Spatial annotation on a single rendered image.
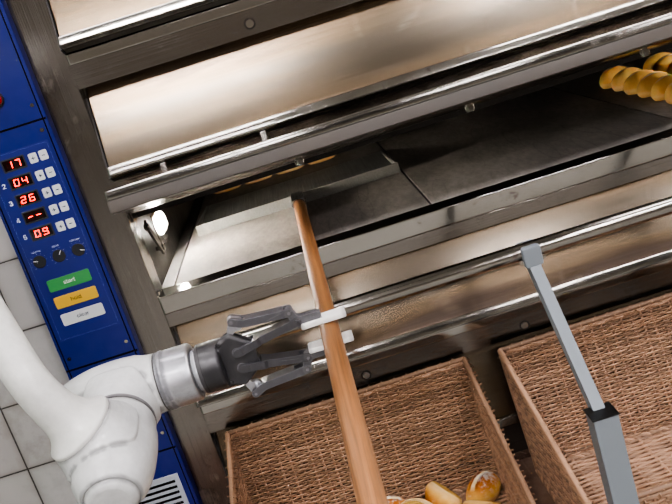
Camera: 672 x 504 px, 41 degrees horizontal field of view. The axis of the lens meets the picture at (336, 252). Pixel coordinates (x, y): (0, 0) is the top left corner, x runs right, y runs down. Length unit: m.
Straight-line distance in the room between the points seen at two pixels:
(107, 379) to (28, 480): 0.81
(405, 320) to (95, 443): 0.89
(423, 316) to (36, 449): 0.89
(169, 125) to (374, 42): 0.44
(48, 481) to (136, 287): 0.49
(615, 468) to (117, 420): 0.75
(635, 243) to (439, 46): 0.60
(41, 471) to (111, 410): 0.89
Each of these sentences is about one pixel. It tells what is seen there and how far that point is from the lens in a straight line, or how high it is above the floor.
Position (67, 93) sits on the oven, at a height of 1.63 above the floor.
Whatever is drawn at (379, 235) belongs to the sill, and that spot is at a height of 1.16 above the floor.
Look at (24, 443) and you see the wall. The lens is 2.08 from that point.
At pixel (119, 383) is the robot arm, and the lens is 1.33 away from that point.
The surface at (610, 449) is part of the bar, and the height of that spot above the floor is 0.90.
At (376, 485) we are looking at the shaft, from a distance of 0.91.
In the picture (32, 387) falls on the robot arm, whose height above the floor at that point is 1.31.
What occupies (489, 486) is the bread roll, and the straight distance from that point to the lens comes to 1.93.
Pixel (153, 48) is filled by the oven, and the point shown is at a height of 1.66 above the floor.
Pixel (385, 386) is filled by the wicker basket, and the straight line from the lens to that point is 1.96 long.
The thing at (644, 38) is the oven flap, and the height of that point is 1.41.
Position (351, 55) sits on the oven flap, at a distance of 1.81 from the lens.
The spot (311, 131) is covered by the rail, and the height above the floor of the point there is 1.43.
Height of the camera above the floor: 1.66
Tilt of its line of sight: 16 degrees down
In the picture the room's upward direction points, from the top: 18 degrees counter-clockwise
